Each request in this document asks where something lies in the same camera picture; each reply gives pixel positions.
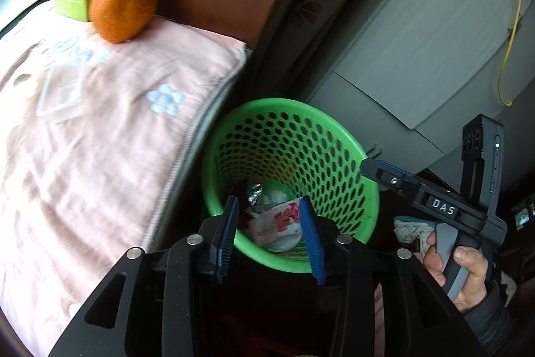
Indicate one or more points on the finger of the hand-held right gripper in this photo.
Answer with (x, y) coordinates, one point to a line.
(386, 175)

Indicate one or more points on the crumpled grey cloth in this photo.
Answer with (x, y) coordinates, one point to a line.
(411, 229)

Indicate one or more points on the person's right hand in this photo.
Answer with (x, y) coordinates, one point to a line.
(474, 273)

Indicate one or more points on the dark floral curtain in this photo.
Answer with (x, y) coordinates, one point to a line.
(309, 5)

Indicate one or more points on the green perforated plastic basket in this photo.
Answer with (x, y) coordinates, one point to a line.
(292, 139)

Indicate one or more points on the grey cabinet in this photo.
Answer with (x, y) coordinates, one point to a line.
(418, 47)

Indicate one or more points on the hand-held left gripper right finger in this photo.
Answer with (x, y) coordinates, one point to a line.
(310, 240)

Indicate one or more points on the pink quilted blanket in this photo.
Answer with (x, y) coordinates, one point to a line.
(104, 173)

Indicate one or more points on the pink white wrapper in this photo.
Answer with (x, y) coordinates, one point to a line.
(280, 225)

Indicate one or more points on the clear square plastic container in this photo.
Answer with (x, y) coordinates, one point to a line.
(62, 89)

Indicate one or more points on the white tissue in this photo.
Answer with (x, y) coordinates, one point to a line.
(275, 196)

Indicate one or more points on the person's right forearm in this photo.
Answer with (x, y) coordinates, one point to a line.
(493, 319)

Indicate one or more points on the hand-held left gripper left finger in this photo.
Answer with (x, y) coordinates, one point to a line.
(228, 233)

